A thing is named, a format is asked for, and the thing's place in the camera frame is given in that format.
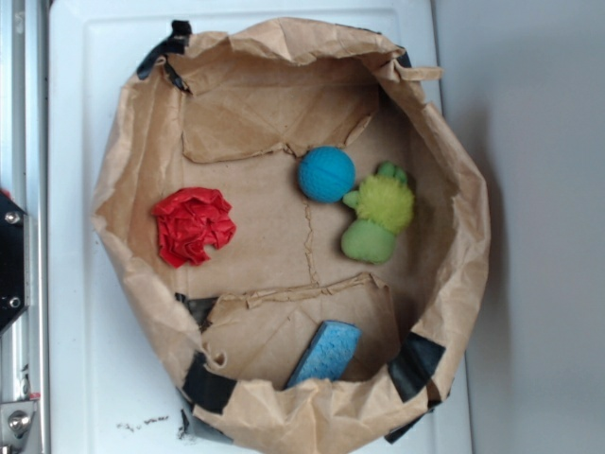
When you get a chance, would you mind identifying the blue textured ball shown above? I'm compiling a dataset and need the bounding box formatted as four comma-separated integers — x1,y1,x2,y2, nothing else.
297,147,355,203

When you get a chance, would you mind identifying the green plush toy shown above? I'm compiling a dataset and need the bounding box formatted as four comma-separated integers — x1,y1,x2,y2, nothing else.
340,162,415,264

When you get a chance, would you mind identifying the crumpled red paper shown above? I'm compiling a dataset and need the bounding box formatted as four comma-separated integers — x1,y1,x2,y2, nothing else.
151,187,236,269

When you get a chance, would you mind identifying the blue sponge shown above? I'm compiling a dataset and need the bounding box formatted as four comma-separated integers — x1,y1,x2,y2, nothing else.
285,321,362,389

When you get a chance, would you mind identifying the brown paper bag bin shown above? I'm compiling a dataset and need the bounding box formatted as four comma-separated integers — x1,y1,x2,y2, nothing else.
93,18,491,453

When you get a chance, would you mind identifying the white tray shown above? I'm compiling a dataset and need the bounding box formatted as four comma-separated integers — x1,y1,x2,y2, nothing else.
45,0,476,454

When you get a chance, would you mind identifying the black mounting plate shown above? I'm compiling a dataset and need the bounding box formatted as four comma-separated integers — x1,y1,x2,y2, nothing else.
0,190,27,335

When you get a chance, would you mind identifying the aluminium frame rail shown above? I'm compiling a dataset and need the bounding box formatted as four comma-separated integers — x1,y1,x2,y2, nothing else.
1,1,50,453

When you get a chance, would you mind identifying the silver metal bracket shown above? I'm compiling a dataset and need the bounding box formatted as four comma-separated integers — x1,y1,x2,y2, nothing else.
1,400,41,453

